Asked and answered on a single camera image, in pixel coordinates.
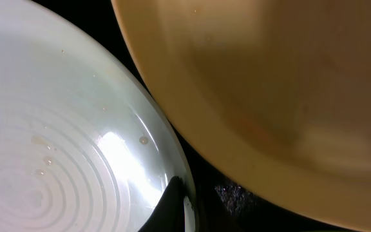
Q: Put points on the light green plate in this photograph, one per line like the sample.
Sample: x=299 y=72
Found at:
x=83 y=146

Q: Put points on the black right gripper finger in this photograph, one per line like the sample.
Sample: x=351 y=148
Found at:
x=168 y=215

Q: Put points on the black round tray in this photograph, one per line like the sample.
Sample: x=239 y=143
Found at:
x=223 y=205

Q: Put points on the yellow plate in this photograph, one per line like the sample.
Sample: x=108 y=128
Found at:
x=276 y=94

